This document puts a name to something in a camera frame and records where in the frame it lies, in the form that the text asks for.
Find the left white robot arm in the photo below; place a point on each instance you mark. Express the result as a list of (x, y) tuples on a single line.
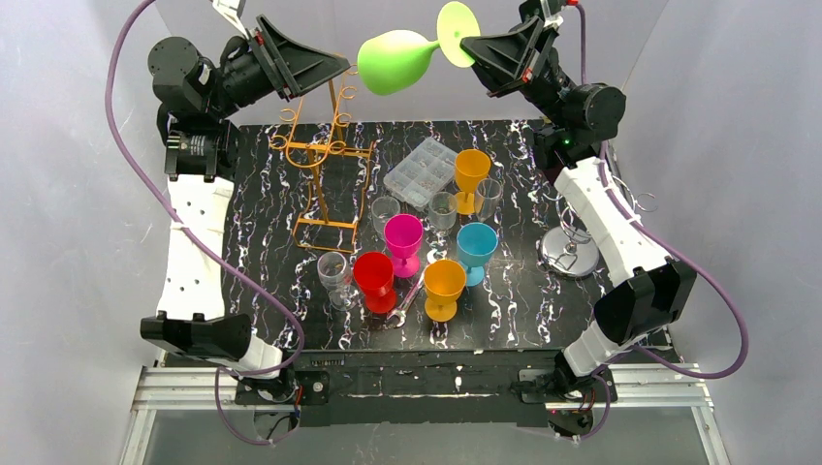
[(197, 98)]

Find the clear champagne flute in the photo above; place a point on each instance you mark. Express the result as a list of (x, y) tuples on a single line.
[(487, 197)]

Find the green wine glass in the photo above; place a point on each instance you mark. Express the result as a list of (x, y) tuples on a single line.
[(397, 59)]

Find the gold wire glass rack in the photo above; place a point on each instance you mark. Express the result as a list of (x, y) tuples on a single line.
[(319, 226)]

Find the aluminium frame rail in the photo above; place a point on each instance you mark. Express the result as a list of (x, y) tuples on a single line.
[(187, 416)]

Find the orange glass yellow base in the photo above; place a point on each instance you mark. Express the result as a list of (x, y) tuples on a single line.
[(472, 166)]

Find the blue wine glass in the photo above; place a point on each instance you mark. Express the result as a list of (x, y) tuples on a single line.
[(476, 244)]

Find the clear plastic screw box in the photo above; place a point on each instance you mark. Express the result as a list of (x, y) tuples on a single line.
[(424, 172)]

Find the pink wine glass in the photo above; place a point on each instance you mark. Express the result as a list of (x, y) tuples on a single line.
[(403, 236)]

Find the clear tumbler glass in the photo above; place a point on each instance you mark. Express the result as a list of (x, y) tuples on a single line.
[(382, 210)]

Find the silver wire glass rack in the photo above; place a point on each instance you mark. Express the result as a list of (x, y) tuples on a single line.
[(568, 253)]

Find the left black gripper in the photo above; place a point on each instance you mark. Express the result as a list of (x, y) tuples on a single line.
[(270, 60)]

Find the orange glass yellow foot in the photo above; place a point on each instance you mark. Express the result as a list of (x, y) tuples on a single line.
[(444, 282)]

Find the silver combination wrench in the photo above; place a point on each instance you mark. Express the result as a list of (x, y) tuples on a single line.
[(397, 317)]

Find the clear wine glass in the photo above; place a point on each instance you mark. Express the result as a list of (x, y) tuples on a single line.
[(336, 276)]

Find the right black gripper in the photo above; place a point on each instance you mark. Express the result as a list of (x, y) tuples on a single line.
[(519, 58)]

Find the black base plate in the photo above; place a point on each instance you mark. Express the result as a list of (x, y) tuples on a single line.
[(519, 386)]

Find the red wine glass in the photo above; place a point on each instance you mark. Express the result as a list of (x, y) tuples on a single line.
[(374, 274)]

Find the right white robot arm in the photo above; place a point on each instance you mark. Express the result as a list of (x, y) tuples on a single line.
[(649, 285)]

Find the clear stemless glass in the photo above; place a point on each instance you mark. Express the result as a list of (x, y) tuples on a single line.
[(442, 212)]

